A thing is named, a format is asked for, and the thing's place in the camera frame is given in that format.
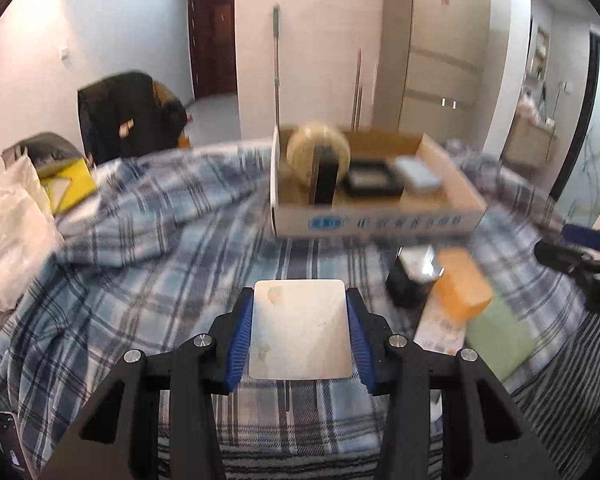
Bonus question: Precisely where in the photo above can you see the white plastic bag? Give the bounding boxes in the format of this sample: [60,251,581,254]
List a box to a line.
[0,155,63,311]

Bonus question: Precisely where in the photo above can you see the white remote control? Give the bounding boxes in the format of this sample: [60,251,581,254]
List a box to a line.
[414,285,471,358]

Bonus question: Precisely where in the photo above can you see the black smartphone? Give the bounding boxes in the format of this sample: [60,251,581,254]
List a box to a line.
[0,410,33,480]

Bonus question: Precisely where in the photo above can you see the dark brown door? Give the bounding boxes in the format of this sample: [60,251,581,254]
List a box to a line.
[187,0,236,101]

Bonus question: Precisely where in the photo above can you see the printed cardboard box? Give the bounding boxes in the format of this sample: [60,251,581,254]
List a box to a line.
[269,127,488,238]

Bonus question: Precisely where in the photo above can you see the bathroom mirror cabinet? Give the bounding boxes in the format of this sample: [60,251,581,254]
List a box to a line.
[527,25,551,81]

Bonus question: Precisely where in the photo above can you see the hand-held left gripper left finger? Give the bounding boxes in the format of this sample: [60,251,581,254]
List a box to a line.
[40,287,256,480]

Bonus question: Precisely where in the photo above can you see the blue plaid blanket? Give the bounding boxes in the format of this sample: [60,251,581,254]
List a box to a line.
[0,137,600,480]

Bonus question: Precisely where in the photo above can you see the silver rectangular plate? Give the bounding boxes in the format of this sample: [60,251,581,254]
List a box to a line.
[247,280,355,381]

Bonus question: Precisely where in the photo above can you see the metal mop handle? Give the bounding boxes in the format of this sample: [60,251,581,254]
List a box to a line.
[271,4,282,131]

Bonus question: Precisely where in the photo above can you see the beige tape roll dispenser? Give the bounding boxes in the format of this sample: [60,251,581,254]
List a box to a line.
[286,122,352,196]

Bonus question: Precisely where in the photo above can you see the brown patterned cloth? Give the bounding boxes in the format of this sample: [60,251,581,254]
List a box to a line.
[152,80,188,136]

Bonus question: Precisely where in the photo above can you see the green pad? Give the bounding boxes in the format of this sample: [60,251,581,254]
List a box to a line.
[462,295,538,383]

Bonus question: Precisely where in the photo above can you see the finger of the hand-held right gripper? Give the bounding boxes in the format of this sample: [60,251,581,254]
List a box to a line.
[561,225,600,253]
[534,240,600,281]

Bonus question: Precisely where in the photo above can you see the grey bag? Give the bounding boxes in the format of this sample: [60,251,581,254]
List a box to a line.
[2,132,83,171]

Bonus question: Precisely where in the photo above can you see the pale cloth pile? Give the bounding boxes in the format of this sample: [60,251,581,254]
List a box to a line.
[517,95,543,121]

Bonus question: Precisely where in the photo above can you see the yellow bag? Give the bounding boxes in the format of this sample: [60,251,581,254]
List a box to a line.
[37,160,98,213]

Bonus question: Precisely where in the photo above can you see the black jacket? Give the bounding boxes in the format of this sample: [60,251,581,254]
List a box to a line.
[77,72,163,166]

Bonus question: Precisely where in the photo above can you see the small grey box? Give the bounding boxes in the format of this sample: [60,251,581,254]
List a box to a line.
[394,155,442,193]

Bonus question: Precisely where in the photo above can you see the orange soap box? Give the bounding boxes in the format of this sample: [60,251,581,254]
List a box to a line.
[432,247,494,323]

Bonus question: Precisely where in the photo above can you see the black tray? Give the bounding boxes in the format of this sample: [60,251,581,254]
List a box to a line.
[344,158,406,198]

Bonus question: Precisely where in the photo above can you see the beige vanity cabinet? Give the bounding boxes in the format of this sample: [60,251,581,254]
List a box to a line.
[502,117,558,166]

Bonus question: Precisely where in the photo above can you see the grey striped clothing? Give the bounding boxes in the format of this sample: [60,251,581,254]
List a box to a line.
[500,310,600,480]

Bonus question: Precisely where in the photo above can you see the black box with silver top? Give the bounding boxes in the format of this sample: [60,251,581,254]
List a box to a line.
[384,244,448,311]

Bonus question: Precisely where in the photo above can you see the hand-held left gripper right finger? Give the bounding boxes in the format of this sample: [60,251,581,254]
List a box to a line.
[345,287,563,480]

